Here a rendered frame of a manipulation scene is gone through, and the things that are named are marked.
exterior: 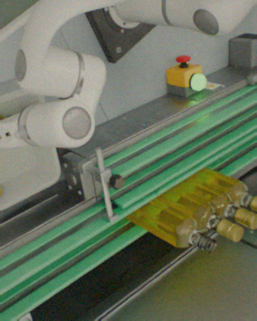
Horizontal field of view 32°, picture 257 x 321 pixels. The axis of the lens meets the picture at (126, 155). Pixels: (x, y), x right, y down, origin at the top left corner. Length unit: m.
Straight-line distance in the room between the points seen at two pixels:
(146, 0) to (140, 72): 0.26
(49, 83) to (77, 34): 0.41
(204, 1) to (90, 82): 0.30
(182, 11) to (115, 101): 0.33
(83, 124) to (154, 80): 0.58
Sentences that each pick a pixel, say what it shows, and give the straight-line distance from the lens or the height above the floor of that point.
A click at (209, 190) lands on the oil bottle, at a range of 1.05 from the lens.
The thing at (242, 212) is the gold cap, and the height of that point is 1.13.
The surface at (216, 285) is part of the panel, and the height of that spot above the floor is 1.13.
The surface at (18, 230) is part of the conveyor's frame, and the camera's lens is 0.98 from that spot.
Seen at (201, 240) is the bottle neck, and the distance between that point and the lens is 0.94.
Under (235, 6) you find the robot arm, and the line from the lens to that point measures 0.90.
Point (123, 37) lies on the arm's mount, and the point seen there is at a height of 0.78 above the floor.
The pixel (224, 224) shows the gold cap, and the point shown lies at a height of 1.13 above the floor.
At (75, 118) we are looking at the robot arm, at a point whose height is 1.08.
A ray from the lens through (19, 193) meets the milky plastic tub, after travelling 0.97.
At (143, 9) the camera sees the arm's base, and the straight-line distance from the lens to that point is 1.01.
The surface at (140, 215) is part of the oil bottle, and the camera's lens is 1.03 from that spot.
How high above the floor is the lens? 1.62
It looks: 45 degrees down
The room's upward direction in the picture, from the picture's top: 113 degrees clockwise
